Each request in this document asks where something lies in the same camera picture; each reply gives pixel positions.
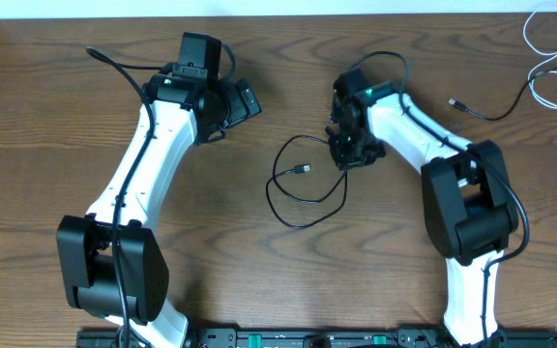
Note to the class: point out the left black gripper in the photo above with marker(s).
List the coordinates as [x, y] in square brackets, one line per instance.
[246, 101]

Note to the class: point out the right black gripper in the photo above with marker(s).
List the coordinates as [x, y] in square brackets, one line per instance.
[343, 159]

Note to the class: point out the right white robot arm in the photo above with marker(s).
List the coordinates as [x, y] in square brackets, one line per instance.
[469, 209]

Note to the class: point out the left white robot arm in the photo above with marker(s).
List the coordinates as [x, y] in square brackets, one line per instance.
[111, 263]

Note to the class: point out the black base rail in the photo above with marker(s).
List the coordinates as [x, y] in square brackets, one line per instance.
[402, 337]

